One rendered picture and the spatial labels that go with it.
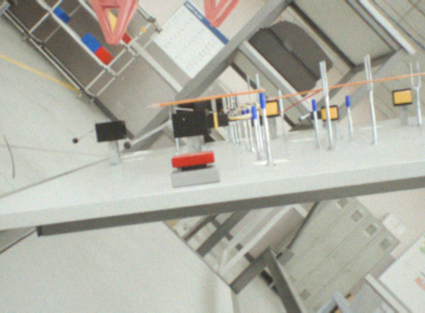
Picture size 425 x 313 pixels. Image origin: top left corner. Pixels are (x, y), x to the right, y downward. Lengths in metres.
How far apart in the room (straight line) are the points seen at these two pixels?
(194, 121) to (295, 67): 1.13
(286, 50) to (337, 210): 6.12
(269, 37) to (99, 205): 1.41
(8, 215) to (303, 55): 1.47
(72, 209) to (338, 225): 7.41
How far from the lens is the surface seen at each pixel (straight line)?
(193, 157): 0.56
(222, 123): 0.77
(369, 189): 0.70
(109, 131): 1.12
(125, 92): 8.64
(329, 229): 7.86
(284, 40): 1.87
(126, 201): 0.53
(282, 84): 1.78
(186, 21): 8.68
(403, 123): 1.29
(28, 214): 0.56
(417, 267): 8.77
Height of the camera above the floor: 1.15
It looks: 2 degrees down
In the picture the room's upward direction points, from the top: 45 degrees clockwise
